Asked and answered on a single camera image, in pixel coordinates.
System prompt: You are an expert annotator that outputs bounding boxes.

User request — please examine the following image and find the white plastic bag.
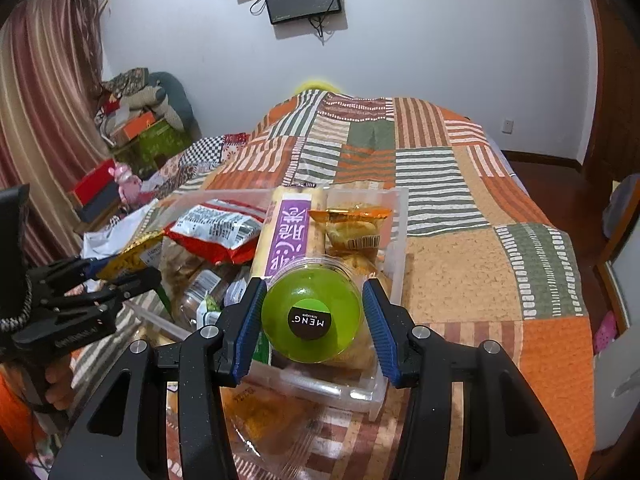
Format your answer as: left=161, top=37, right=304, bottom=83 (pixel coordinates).
left=80, top=200, right=158, bottom=259

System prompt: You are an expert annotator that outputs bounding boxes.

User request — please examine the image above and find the orange cookie bag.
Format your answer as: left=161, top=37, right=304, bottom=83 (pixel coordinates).
left=220, top=382, right=318, bottom=456

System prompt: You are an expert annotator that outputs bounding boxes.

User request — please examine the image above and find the purple label bread pack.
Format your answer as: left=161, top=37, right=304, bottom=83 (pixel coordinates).
left=250, top=186, right=326, bottom=280

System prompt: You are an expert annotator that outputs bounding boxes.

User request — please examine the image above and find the white cabinet with handle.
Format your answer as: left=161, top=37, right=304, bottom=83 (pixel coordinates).
left=593, top=325, right=640, bottom=451

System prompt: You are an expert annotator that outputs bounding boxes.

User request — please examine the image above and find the yellow headboard hoop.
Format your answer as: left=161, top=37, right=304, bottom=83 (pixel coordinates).
left=294, top=79, right=342, bottom=94

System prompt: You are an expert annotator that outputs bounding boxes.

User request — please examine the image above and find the green storage box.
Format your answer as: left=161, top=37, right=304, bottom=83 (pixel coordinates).
left=112, top=119, right=193, bottom=180

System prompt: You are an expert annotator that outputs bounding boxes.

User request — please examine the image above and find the brown wooden door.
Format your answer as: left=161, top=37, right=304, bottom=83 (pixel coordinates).
left=574, top=0, right=640, bottom=271

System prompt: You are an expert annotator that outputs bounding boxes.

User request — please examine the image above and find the green jelly cup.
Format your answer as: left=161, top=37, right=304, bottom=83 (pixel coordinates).
left=262, top=257, right=363, bottom=364

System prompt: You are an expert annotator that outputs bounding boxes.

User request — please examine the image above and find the yellow noodle snack packet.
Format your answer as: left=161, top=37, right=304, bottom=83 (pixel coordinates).
left=96, top=231, right=164, bottom=281

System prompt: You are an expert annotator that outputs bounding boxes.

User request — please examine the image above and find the red gift box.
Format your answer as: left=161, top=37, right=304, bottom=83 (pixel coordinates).
left=66, top=158, right=115, bottom=208

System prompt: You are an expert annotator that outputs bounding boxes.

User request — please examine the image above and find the clear plastic storage bin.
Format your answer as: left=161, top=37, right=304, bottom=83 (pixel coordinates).
left=142, top=186, right=408, bottom=419

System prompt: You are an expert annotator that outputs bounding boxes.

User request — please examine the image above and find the round cookies clear bag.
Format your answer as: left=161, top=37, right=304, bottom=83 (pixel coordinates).
left=160, top=238, right=225, bottom=316

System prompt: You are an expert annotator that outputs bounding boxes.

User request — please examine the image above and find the red white chip bag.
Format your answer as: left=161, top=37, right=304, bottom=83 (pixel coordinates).
left=164, top=198, right=266, bottom=266

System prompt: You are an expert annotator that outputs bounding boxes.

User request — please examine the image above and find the grey plush elephant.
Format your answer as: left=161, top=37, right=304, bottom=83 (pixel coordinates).
left=120, top=72, right=194, bottom=132

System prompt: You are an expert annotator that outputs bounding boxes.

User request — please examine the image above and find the white wall socket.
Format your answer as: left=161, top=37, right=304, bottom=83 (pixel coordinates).
left=501, top=119, right=514, bottom=134

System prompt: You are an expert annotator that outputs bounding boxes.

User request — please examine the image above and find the orange pastry bag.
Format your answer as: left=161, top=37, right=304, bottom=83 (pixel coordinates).
left=309, top=204, right=393, bottom=263

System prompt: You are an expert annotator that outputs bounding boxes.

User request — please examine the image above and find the left hand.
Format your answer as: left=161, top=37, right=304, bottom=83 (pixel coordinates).
left=46, top=356, right=75, bottom=411

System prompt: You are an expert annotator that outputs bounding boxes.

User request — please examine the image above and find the orange shoe box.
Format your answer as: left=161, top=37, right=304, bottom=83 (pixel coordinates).
left=108, top=112, right=156, bottom=148

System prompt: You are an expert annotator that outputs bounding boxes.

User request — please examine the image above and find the pink plush toy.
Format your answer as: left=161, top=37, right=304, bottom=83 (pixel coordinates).
left=108, top=162, right=142, bottom=207

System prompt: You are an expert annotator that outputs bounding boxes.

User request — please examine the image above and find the patchwork striped quilt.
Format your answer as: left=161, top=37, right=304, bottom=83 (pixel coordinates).
left=69, top=88, right=599, bottom=480

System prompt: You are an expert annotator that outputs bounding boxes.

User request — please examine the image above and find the striped red curtain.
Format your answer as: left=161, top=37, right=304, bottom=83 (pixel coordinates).
left=1, top=0, right=110, bottom=266

